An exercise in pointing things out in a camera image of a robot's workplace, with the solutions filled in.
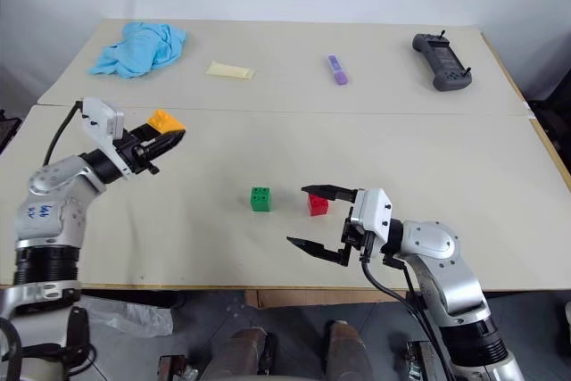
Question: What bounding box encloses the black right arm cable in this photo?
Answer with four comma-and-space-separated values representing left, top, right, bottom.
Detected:
359, 255, 456, 381

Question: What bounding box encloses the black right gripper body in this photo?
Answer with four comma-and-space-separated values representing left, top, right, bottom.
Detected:
340, 204, 379, 267

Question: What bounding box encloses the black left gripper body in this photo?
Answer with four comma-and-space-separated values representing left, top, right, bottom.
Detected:
113, 129, 161, 177

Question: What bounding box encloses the purple small stick case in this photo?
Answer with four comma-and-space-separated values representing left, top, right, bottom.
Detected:
327, 54, 350, 87

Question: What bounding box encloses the light blue crumpled cloth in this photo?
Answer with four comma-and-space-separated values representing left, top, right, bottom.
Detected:
87, 21, 189, 80

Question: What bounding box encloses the red toy cube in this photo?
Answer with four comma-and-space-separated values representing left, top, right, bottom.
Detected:
307, 193, 330, 218

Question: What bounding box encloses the green toy cube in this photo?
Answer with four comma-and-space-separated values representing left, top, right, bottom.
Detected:
249, 186, 274, 212

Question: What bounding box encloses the dark object at table side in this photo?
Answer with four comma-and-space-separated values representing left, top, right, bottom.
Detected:
0, 108, 23, 155

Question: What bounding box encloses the dark rounded shape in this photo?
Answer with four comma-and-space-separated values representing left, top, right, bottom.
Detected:
209, 327, 278, 381
324, 319, 375, 381

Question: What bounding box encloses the clear plastic bag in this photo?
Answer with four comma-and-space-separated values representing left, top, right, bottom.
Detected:
81, 294, 175, 337

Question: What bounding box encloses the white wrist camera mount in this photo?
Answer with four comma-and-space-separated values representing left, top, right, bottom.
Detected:
81, 96, 133, 178
349, 187, 394, 244

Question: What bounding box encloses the pale yellow flat packet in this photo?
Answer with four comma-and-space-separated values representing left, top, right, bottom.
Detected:
204, 60, 257, 81

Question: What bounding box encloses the orange toy cube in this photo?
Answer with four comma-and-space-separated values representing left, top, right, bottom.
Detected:
146, 109, 186, 137

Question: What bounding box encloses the dark equipment beside table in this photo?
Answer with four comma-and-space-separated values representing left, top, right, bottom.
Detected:
527, 80, 571, 188

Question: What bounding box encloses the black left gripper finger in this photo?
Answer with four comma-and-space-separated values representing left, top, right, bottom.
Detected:
141, 128, 187, 161
129, 122, 163, 145

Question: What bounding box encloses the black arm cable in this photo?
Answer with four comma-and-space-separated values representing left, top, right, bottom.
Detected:
359, 255, 456, 381
42, 100, 86, 167

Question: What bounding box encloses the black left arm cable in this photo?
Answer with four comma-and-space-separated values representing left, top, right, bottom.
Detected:
42, 100, 86, 167

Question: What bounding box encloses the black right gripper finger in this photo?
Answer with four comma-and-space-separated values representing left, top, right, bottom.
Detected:
285, 236, 350, 268
300, 184, 359, 204

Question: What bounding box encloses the dark grey handheld controller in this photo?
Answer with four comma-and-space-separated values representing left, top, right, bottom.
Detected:
411, 30, 474, 93

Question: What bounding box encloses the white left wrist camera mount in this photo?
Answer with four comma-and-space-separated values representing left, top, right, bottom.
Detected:
81, 96, 133, 178

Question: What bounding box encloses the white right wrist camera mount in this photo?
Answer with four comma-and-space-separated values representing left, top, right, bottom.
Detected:
349, 187, 394, 244

